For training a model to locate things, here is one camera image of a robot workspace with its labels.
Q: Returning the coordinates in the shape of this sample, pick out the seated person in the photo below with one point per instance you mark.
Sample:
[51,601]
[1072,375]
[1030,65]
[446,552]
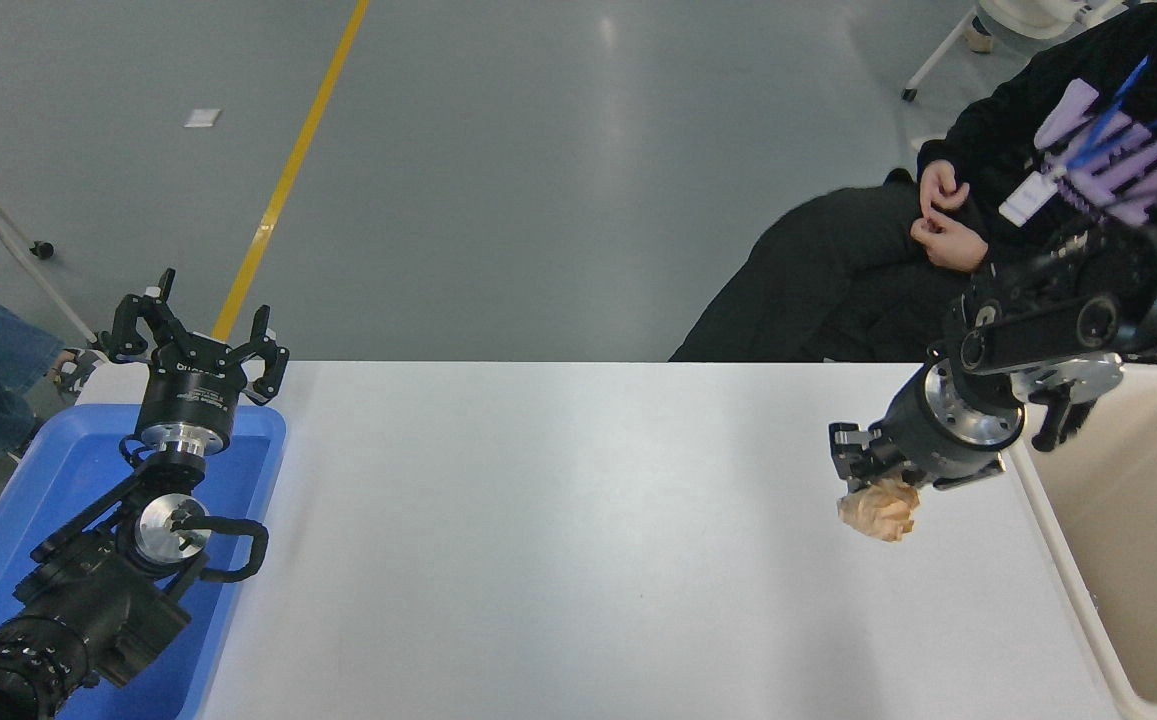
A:
[818,280]

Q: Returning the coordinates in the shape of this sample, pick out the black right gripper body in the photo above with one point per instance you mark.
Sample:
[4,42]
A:
[913,440]

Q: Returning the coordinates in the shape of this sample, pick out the blue plastic tray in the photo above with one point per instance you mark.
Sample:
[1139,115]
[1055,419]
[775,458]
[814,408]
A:
[68,470]

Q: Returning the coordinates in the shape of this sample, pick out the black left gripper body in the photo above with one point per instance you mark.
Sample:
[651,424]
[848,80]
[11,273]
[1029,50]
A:
[188,395]

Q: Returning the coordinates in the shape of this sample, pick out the seated person's left hand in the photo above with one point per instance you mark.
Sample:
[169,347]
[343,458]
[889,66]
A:
[953,245]

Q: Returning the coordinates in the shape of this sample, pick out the large pale plastic bin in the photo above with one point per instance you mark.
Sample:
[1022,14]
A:
[1138,540]

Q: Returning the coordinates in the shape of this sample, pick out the seated person's right hand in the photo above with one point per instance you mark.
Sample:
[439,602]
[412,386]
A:
[941,185]

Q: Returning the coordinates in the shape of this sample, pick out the white wheeled chair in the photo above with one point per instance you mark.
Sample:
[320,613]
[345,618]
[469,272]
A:
[1038,15]

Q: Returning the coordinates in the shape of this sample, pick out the tan paper ball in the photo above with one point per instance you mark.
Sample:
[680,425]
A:
[880,512]

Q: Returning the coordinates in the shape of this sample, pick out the white wheeled rack frame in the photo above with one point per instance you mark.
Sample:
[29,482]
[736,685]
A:
[41,249]

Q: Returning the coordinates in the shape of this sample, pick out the white ID badge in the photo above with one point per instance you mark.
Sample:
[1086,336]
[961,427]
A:
[1026,198]

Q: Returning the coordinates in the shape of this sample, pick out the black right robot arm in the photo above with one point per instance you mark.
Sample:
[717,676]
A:
[1088,325]

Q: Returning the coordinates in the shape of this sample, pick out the white paper scrap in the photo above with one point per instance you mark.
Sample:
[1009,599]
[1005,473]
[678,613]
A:
[202,118]

